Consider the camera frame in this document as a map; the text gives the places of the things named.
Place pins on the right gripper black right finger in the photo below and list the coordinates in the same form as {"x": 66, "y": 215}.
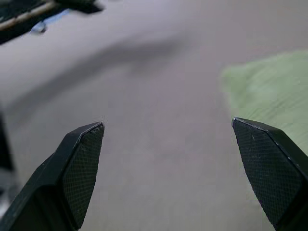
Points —
{"x": 272, "y": 168}

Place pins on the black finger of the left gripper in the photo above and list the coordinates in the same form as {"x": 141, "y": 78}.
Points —
{"x": 81, "y": 6}

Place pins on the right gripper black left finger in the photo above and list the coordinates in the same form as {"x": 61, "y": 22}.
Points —
{"x": 48, "y": 183}

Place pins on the light green towel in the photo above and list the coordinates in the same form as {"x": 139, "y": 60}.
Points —
{"x": 276, "y": 91}

